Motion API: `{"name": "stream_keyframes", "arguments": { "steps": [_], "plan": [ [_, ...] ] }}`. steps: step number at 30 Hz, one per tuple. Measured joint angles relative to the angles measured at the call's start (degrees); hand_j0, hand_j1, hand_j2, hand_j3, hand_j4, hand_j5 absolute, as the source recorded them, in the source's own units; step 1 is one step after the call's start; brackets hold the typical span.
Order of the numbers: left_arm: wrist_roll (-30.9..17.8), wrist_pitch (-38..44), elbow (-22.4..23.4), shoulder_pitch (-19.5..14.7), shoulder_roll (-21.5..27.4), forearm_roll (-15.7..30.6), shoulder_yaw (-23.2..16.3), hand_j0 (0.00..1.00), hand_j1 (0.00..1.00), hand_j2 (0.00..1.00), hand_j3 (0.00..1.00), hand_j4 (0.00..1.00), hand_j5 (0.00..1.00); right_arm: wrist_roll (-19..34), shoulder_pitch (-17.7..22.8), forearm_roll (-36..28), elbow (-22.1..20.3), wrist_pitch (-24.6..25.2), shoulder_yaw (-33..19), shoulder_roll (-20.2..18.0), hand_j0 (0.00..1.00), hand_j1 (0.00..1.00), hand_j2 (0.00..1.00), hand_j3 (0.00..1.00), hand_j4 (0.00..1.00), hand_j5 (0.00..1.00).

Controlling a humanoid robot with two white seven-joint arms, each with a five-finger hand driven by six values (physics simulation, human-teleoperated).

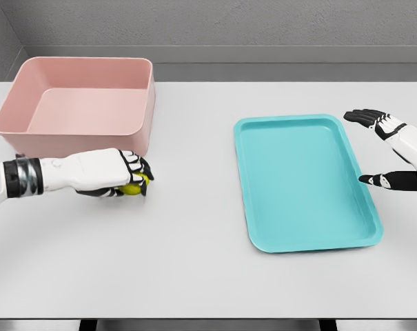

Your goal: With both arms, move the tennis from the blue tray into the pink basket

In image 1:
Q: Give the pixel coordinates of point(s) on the yellow-green tennis ball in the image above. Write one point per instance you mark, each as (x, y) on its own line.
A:
(132, 189)

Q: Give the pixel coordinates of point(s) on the blue plastic tray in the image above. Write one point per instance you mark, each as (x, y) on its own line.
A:
(303, 179)

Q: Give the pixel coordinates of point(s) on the pink plastic basket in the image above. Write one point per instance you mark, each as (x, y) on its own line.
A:
(73, 113)

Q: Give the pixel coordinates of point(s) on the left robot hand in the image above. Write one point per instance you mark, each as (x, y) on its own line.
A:
(101, 169)

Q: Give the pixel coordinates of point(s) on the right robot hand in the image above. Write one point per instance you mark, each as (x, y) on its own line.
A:
(404, 145)

